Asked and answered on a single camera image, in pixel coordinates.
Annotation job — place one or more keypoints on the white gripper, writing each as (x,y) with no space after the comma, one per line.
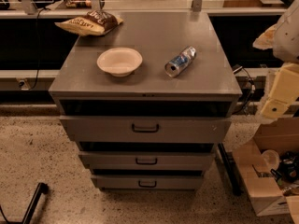
(288,36)

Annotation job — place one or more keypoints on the grey top drawer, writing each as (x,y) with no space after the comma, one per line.
(145,129)

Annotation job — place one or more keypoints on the grey drawer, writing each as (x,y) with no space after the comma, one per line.
(146,160)
(145,129)
(147,181)

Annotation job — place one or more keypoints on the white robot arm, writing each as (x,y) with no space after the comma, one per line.
(283,39)

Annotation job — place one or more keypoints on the grey metal drawer cabinet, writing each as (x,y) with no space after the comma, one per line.
(207,88)

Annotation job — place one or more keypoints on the grey middle drawer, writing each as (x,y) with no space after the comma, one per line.
(146,160)

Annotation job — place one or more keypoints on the grey bottom drawer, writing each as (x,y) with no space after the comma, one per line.
(147,181)

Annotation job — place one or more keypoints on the clear plastic cup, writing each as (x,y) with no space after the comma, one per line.
(271,158)

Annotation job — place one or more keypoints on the dark bottle in box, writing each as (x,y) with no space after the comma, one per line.
(288,168)

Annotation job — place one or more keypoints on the crushed blue soda can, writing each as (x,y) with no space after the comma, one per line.
(179,63)

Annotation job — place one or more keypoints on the black table leg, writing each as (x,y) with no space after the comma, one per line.
(229,166)

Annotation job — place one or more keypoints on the cardboard box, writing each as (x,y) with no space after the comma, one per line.
(265,195)

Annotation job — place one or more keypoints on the white paper bowl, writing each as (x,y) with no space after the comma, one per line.
(119,62)

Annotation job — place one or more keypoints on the brown snack bag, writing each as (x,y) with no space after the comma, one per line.
(102,20)

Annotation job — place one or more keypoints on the yellow chips bag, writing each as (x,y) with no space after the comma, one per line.
(81,26)

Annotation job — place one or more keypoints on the black stand leg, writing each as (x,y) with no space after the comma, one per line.
(41,188)

